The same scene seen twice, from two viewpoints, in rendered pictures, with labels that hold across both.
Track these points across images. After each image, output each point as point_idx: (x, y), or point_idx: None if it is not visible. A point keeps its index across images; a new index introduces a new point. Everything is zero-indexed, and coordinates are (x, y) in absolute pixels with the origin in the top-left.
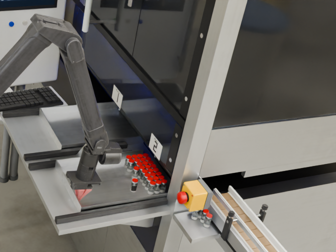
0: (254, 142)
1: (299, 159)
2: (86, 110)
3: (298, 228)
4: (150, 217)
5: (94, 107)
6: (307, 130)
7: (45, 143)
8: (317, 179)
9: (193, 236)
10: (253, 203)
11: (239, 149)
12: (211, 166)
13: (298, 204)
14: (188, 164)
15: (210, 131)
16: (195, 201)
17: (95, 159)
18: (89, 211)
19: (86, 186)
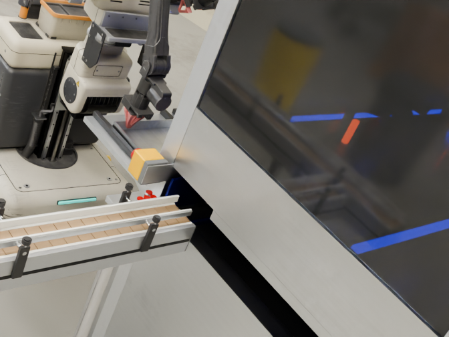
0: (229, 172)
1: (271, 265)
2: (150, 19)
3: None
4: (133, 178)
5: (155, 21)
6: (289, 222)
7: None
8: None
9: (113, 197)
10: (210, 276)
11: (214, 166)
12: (186, 162)
13: None
14: (169, 135)
15: (194, 107)
16: (133, 159)
17: (142, 83)
18: (114, 129)
19: (128, 107)
